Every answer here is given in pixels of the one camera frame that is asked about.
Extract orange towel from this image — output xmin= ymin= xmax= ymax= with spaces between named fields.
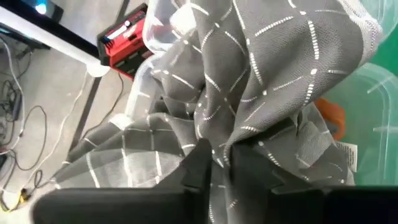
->
xmin=313 ymin=96 xmax=346 ymax=141

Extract grey towel solid white lines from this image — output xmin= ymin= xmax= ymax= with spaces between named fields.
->
xmin=55 ymin=112 xmax=201 ymax=190

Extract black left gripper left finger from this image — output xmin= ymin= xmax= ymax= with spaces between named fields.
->
xmin=154 ymin=138 xmax=214 ymax=224

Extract dark grey towel dotted lines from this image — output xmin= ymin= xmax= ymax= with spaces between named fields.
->
xmin=149 ymin=0 xmax=384 ymax=224

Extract looped black floor cable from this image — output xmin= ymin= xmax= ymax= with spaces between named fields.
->
xmin=9 ymin=105 xmax=48 ymax=172

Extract long black floor cable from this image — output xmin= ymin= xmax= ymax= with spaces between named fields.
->
xmin=79 ymin=73 xmax=125 ymax=138

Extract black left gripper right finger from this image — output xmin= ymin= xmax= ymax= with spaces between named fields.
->
xmin=229 ymin=146 xmax=325 ymax=224

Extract red and black power station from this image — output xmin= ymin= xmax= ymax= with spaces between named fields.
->
xmin=96 ymin=2 xmax=154 ymax=81

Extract yellow extension cord plug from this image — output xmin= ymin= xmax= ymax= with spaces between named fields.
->
xmin=0 ymin=186 xmax=32 ymax=212

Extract white floor cable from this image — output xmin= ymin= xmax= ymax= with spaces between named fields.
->
xmin=18 ymin=70 xmax=88 ymax=187

